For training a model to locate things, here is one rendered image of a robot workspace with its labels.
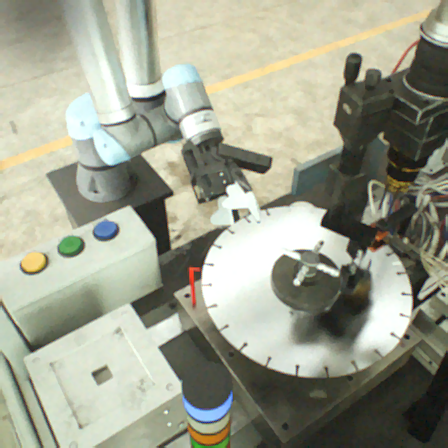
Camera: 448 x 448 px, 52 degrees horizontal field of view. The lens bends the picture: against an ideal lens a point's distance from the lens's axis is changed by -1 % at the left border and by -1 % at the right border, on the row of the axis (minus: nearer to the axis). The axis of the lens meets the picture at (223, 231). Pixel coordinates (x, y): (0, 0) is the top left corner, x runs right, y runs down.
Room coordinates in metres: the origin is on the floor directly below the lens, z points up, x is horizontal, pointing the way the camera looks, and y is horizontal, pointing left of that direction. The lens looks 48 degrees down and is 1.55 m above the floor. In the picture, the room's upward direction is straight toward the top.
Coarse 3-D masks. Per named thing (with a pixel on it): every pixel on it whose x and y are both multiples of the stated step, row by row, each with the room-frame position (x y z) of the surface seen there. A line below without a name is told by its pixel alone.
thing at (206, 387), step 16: (192, 368) 0.19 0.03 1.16; (208, 368) 0.19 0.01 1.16; (224, 368) 0.19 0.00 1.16; (192, 384) 0.17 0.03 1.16; (208, 384) 0.17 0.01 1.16; (224, 384) 0.17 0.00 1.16; (192, 400) 0.16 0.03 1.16; (208, 400) 0.16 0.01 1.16; (224, 400) 0.16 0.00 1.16; (192, 416) 0.15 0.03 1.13; (208, 416) 0.15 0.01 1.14
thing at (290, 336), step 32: (256, 224) 0.56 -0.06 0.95; (288, 224) 0.56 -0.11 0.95; (224, 256) 0.49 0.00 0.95; (256, 256) 0.49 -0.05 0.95; (384, 256) 0.49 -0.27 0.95; (224, 288) 0.42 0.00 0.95; (256, 288) 0.42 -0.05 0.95; (352, 288) 0.42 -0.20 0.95; (384, 288) 0.42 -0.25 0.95; (224, 320) 0.36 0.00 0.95; (256, 320) 0.36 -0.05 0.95; (288, 320) 0.36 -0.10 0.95; (320, 320) 0.36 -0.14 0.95; (352, 320) 0.36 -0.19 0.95; (384, 320) 0.36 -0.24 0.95; (256, 352) 0.31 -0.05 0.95; (288, 352) 0.31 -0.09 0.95; (320, 352) 0.31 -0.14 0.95; (352, 352) 0.31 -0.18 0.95; (384, 352) 0.31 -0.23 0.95
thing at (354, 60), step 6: (354, 54) 0.53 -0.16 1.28; (348, 60) 0.53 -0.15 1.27; (354, 60) 0.53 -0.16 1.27; (360, 60) 0.53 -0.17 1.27; (348, 66) 0.53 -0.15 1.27; (354, 66) 0.53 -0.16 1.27; (360, 66) 0.53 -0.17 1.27; (348, 72) 0.53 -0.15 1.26; (354, 72) 0.53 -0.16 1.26; (348, 78) 0.53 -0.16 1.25; (354, 78) 0.53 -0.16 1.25
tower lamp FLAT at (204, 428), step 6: (186, 414) 0.16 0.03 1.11; (228, 414) 0.16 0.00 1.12; (192, 420) 0.15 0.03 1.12; (222, 420) 0.15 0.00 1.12; (228, 420) 0.16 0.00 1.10; (192, 426) 0.16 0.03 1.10; (198, 426) 0.15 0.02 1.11; (204, 426) 0.15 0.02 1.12; (210, 426) 0.15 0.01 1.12; (216, 426) 0.15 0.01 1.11; (222, 426) 0.15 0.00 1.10; (204, 432) 0.15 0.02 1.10; (210, 432) 0.15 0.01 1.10; (216, 432) 0.15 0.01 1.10
